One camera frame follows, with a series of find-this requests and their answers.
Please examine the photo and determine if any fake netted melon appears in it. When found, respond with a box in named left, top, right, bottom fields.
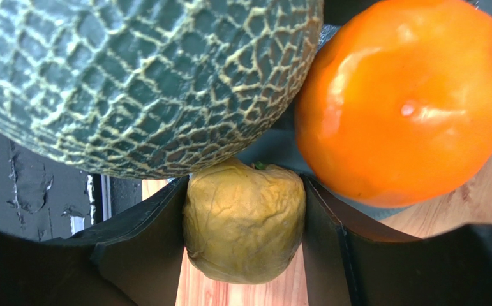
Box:
left=0, top=1, right=324, bottom=179

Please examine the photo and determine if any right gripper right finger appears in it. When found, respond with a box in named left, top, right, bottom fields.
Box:
left=302, top=176, right=492, bottom=305

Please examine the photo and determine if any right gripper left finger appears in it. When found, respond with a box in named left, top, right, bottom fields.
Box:
left=0, top=177, right=188, bottom=305

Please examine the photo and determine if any fake yellow lemon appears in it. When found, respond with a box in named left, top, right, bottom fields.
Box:
left=183, top=158, right=306, bottom=284

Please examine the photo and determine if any fake orange fruit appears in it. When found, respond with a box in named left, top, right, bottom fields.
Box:
left=295, top=1, right=492, bottom=208

